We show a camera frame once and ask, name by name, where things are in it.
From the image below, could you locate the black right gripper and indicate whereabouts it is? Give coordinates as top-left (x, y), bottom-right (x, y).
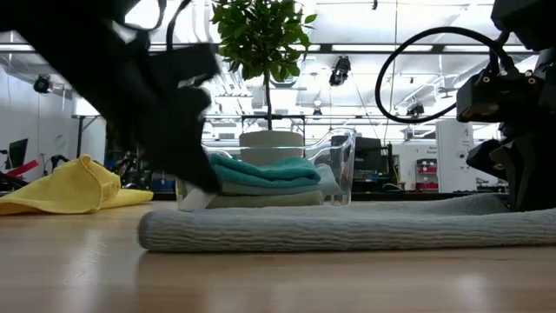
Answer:
top-left (466, 51), bottom-right (556, 213)

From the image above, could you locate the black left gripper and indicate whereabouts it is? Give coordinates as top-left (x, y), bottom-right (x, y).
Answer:
top-left (77, 25), bottom-right (221, 195)

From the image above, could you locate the teal microfiber towel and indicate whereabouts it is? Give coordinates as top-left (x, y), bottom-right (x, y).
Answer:
top-left (209, 154), bottom-right (322, 189)

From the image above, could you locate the pale green microfiber towel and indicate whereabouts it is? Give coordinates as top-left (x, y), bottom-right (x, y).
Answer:
top-left (208, 190), bottom-right (325, 210)

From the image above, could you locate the yellow microfiber towel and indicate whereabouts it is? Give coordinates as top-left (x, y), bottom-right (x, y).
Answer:
top-left (0, 154), bottom-right (154, 216)

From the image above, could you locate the light blue microfiber towel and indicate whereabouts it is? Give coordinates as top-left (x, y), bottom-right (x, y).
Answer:
top-left (219, 163), bottom-right (342, 196)

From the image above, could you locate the grey microfiber towel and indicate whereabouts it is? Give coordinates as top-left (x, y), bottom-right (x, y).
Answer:
top-left (137, 193), bottom-right (556, 253)

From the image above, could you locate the white pillar kiosk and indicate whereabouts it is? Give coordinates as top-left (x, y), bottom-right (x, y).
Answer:
top-left (435, 119), bottom-right (478, 194)

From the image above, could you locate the red storage shelf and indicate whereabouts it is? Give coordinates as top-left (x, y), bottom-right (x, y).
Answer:
top-left (415, 157), bottom-right (439, 191)

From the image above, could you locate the black background table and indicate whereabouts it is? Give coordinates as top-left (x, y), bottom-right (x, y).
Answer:
top-left (71, 113), bottom-right (108, 158)

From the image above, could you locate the white plant pot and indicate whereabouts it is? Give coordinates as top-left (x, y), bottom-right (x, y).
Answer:
top-left (238, 130), bottom-right (305, 166)

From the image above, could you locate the green leafy plant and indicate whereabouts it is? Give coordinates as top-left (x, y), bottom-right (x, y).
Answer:
top-left (210, 0), bottom-right (318, 131)

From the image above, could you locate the long ceiling light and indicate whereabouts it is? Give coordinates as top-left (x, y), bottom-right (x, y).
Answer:
top-left (442, 43), bottom-right (539, 53)
top-left (0, 43), bottom-right (35, 53)
top-left (332, 43), bottom-right (434, 53)

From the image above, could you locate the black equipment rack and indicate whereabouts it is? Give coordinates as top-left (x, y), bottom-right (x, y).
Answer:
top-left (330, 135), bottom-right (394, 193)

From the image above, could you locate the clear plastic bin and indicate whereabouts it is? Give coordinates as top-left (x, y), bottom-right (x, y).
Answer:
top-left (175, 127), bottom-right (357, 213)

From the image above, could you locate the dark computer monitor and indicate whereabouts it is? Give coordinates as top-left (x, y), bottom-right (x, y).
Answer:
top-left (7, 137), bottom-right (30, 170)

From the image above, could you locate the red slanted bar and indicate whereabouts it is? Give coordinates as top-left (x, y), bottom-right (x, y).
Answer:
top-left (4, 159), bottom-right (40, 178)

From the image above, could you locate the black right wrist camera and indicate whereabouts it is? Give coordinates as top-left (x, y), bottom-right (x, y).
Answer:
top-left (455, 69), bottom-right (544, 123)

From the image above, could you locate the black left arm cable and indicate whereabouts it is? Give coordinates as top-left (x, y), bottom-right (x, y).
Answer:
top-left (123, 0), bottom-right (195, 51)

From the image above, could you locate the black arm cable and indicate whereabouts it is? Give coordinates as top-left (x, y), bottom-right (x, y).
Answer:
top-left (123, 0), bottom-right (195, 51)
top-left (374, 25), bottom-right (513, 125)

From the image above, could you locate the black metal table frame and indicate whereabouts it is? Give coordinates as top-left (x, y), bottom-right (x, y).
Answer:
top-left (151, 190), bottom-right (507, 203)

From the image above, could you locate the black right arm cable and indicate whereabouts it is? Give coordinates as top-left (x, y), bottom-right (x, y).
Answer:
top-left (374, 25), bottom-right (513, 125)

